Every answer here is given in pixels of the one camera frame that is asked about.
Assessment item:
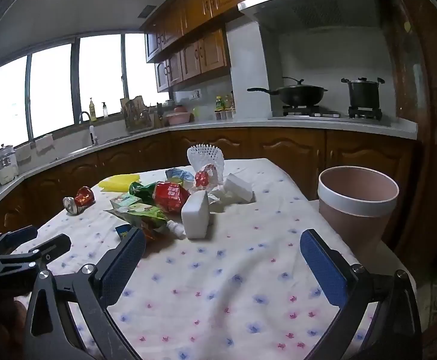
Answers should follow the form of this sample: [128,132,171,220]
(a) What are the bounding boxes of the wooden upper cabinets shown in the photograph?
[140,0,354,94]

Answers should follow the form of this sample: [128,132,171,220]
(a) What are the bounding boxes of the white floral tablecloth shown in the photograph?
[10,157,418,360]

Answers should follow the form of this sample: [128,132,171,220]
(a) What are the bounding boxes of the orange and blue snack wrapper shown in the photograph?
[115,224,166,246]

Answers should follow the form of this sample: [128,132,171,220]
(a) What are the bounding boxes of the crushed red can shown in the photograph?
[63,186,94,216]

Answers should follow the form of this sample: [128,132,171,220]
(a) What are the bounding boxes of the crumpled white and red wrapper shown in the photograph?
[189,164,241,205]

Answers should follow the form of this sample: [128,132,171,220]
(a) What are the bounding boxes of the wooden cabinets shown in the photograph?
[140,0,354,94]
[0,127,418,248]

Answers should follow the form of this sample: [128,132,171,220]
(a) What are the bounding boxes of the range hood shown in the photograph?
[238,0,382,32]

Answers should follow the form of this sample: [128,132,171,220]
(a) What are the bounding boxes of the pink trash bin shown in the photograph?
[318,166,400,259]

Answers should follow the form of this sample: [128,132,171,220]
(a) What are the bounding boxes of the blue and yellow packet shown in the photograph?
[165,167,194,188]

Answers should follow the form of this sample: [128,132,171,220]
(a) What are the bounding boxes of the green snack wrapper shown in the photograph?
[104,202,187,240]

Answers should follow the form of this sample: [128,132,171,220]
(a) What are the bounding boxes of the black wok with lid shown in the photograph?
[247,77,328,106]

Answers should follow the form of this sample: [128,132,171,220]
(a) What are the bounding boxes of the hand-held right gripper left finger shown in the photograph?
[23,227,148,360]

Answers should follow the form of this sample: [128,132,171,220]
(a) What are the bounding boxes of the sink faucet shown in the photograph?
[79,111,99,147]

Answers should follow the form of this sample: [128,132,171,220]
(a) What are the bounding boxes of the pink basin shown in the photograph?
[166,106,193,125]

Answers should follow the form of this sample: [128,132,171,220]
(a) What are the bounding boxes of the white kitchen countertop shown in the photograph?
[0,114,418,214]

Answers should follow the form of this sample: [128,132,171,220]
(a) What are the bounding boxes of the red snack bag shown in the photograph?
[153,181,191,214]

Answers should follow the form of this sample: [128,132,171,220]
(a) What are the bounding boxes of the white foam block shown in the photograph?
[224,173,256,203]
[181,190,210,240]

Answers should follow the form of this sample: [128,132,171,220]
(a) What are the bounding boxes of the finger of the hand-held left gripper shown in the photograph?
[0,233,72,272]
[0,225,40,256]

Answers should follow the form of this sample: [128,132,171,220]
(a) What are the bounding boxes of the gas stove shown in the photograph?
[269,105,391,122]

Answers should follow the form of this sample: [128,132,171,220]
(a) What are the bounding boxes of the wooden lower cabinets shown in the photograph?
[0,127,418,248]

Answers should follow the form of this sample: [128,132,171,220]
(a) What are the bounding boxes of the white rice cooker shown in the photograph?
[0,143,18,186]

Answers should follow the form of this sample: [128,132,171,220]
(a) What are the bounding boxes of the yellow sponge cloth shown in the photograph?
[98,173,141,193]

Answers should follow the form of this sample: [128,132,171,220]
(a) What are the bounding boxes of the dish rack with cutting boards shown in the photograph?
[120,95,155,133]

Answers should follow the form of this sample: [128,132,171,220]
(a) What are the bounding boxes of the kitchen window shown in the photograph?
[0,33,159,151]

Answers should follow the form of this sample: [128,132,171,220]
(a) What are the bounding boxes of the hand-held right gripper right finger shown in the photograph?
[300,228,424,360]

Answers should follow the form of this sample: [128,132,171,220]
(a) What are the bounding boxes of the glass door cabinet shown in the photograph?
[381,0,437,271]

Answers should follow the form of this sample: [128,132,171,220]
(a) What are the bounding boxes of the crushed green can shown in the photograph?
[129,181,160,205]

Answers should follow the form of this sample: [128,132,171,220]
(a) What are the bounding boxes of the black stock pot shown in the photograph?
[341,77,385,109]

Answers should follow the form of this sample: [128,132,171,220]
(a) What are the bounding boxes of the white plastic mesh piece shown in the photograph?
[187,143,227,181]

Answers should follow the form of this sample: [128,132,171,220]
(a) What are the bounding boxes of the green drink carton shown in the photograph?
[109,193,143,211]

